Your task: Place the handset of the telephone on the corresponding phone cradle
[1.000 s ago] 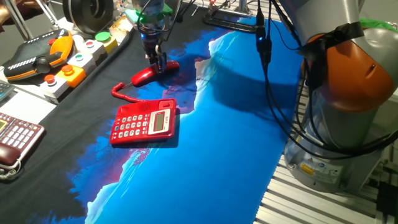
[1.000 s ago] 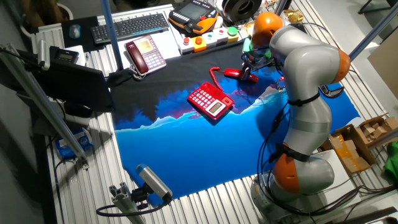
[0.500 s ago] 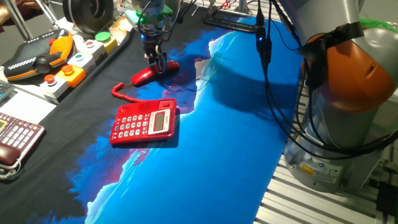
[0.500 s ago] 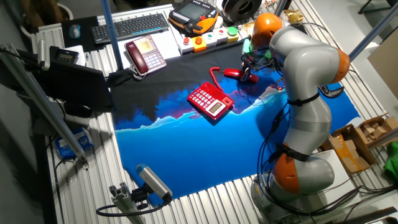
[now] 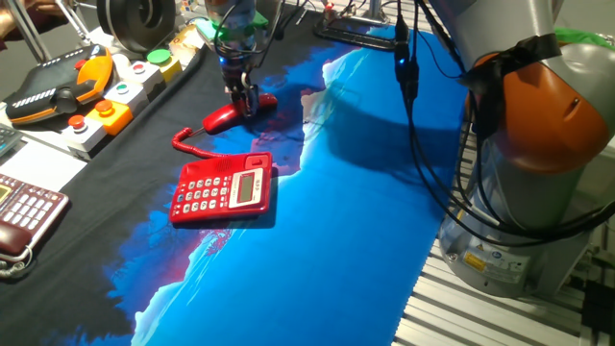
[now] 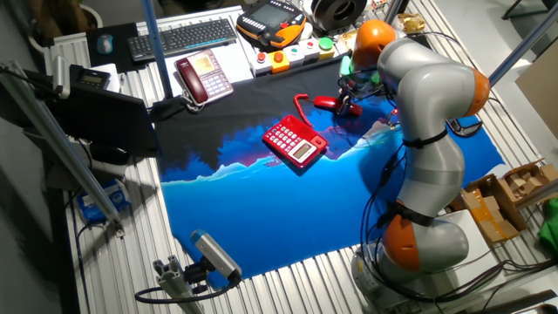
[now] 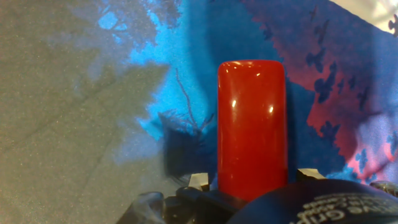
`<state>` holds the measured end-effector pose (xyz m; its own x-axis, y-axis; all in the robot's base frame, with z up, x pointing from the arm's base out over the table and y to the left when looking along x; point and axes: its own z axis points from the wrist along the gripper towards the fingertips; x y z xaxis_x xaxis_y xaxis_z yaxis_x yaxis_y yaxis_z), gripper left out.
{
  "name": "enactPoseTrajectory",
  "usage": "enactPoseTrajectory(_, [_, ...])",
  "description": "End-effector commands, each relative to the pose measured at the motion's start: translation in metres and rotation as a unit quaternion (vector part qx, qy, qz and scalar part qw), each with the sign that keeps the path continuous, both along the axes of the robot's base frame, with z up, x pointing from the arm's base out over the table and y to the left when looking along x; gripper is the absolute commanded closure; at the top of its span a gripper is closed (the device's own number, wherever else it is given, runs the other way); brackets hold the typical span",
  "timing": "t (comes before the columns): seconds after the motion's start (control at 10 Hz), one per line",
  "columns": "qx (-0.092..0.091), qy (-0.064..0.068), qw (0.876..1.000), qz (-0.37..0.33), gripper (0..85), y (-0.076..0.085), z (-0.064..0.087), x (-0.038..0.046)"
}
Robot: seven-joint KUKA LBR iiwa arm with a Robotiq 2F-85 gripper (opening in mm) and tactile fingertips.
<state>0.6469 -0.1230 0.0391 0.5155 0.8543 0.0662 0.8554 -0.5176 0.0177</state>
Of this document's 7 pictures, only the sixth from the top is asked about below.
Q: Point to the white round pot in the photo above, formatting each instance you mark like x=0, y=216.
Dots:
x=96, y=15

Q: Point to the orange box orange button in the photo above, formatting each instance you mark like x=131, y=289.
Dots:
x=279, y=63

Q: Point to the open cardboard box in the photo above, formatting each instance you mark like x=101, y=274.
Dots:
x=492, y=213
x=527, y=181

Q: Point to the green cloth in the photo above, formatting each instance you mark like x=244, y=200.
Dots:
x=550, y=231

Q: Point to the brown cardboard sheet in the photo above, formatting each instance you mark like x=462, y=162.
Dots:
x=540, y=96

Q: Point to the grey diagonal frame bar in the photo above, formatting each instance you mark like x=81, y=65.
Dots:
x=523, y=45

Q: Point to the black mouse pad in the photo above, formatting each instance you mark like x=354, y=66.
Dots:
x=122, y=61

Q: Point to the black computer keyboard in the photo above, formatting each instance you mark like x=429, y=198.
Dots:
x=183, y=39

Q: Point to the rubik's cube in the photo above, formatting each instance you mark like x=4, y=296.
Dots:
x=378, y=5

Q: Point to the long aluminium frame bar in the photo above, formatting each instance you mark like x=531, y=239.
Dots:
x=61, y=148

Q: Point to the silver metal post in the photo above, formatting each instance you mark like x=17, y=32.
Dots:
x=393, y=8

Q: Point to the black laptop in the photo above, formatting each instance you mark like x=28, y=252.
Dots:
x=109, y=122

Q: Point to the silver depth camera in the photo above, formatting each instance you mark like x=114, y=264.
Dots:
x=61, y=76

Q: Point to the silver camera blue end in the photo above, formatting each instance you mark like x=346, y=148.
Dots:
x=215, y=255

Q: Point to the black orange teach pendant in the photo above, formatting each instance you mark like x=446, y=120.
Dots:
x=270, y=19

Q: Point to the black device with display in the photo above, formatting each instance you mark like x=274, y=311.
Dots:
x=91, y=78

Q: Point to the red telephone base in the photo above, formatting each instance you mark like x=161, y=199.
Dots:
x=292, y=139

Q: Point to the cream cardboard packet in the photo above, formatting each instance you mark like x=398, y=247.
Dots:
x=348, y=40

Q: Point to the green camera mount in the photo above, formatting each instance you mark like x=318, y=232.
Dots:
x=346, y=67

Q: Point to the black filament spool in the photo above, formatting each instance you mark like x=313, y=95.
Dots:
x=331, y=17

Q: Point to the short aluminium profile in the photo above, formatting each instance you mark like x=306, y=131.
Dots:
x=174, y=283

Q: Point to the black C-clamp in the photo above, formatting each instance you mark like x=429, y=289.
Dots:
x=466, y=130

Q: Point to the grey computer mouse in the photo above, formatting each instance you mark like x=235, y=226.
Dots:
x=104, y=43

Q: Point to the gold snack bag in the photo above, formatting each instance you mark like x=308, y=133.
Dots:
x=410, y=22

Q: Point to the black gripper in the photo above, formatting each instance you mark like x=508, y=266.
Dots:
x=357, y=91

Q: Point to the blue black landscape cloth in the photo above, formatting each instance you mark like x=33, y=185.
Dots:
x=261, y=218

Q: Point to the black camera bracket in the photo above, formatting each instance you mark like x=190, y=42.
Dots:
x=196, y=275

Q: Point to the white box red button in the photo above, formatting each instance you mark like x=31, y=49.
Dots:
x=309, y=50
x=260, y=65

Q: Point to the red telephone handset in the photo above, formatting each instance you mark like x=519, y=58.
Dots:
x=327, y=103

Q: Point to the white box green button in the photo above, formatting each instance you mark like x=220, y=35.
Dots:
x=294, y=56

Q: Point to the yellow box green button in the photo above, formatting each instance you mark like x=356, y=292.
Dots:
x=326, y=48

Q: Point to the blue white plastic packet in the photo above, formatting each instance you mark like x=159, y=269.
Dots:
x=102, y=202

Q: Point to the blue metal pole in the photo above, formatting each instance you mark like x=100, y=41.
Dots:
x=156, y=48

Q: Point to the silver orange robot arm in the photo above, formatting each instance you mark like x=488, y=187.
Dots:
x=431, y=174

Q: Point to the maroon desk telephone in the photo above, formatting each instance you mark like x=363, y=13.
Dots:
x=202, y=78

